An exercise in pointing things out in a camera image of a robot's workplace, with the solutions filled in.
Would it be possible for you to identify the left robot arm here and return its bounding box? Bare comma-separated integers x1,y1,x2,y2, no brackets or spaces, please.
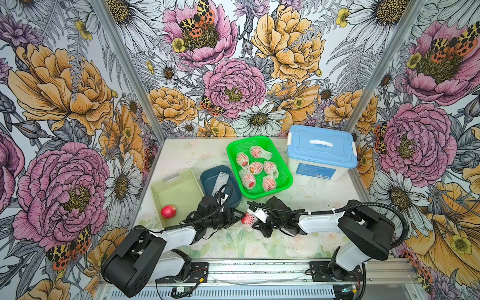
101,184,245,298

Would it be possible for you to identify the blue lidded storage box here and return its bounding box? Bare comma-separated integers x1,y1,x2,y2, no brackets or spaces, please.
286,125,358,181

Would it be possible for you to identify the aluminium front rail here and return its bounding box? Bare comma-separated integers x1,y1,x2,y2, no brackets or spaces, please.
93,258,417,300

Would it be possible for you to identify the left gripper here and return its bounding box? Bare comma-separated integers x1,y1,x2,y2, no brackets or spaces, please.
205,207,245,230

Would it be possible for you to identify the netted apple in basket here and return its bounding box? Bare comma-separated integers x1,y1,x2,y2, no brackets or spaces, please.
263,161,279,179
248,161,264,176
239,169,256,190
262,175,277,192
236,152,250,170

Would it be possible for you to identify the bare red apple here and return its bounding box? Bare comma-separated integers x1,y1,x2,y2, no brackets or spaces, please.
161,205,177,219

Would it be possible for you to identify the pale green perforated basket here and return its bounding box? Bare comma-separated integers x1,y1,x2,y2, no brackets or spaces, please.
150,169,205,227

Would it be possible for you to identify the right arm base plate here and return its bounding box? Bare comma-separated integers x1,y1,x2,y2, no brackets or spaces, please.
306,261,363,283

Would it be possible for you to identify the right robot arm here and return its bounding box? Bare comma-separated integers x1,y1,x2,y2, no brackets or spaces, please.
247,197,408,281

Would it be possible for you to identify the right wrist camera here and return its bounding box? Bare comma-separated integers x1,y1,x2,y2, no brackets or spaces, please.
252,208,269,223

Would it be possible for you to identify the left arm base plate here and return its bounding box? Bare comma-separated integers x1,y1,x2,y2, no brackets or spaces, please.
155,262,210,284

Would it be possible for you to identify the bright green plastic basket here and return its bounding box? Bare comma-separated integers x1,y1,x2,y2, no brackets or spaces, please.
226,136,293,200

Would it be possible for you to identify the dark teal plastic tub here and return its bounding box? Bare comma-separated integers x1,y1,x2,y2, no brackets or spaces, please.
200,165,241,208

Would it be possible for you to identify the white foam net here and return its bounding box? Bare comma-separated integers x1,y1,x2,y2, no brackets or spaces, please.
211,171,230,196

